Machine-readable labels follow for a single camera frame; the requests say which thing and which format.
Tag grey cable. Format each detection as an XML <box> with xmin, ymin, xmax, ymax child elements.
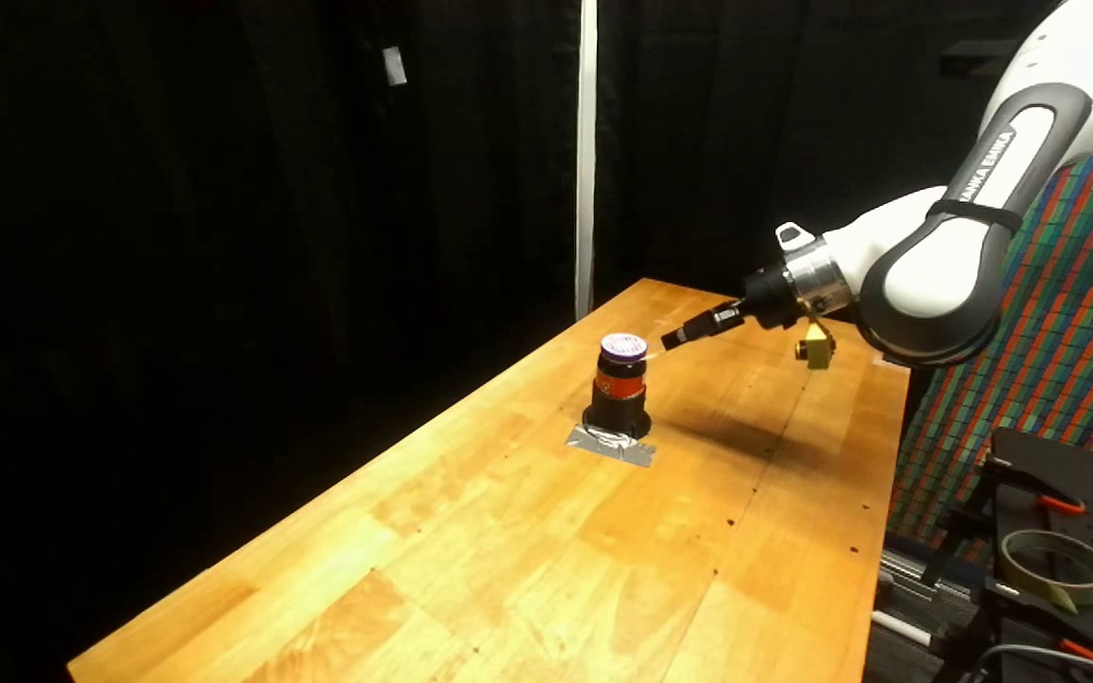
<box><xmin>976</xmin><ymin>636</ymin><xmax>1093</xmax><ymax>683</ymax></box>

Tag white vertical pole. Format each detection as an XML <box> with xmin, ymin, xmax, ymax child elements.
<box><xmin>569</xmin><ymin>0</ymin><xmax>602</xmax><ymax>324</ymax></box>

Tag beige tape roll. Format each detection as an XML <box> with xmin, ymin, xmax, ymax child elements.
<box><xmin>993</xmin><ymin>523</ymin><xmax>1093</xmax><ymax>616</ymax></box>

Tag red blue striped cloth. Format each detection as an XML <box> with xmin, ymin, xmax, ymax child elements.
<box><xmin>887</xmin><ymin>89</ymin><xmax>1093</xmax><ymax>554</ymax></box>

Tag small white tag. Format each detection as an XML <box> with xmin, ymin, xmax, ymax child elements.
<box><xmin>378</xmin><ymin>41</ymin><xmax>413</xmax><ymax>90</ymax></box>

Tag orange-handled clamp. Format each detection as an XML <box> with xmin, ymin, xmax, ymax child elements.
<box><xmin>1032</xmin><ymin>491</ymin><xmax>1093</xmax><ymax>523</ymax></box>

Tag black cup with orange band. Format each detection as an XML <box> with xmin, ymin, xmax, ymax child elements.
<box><xmin>580</xmin><ymin>330</ymin><xmax>658</xmax><ymax>444</ymax></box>

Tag black curtain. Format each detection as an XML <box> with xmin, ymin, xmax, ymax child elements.
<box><xmin>0</xmin><ymin>0</ymin><xmax>1055</xmax><ymax>683</ymax></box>

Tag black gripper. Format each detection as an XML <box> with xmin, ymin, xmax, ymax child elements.
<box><xmin>658</xmin><ymin>268</ymin><xmax>806</xmax><ymax>352</ymax></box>

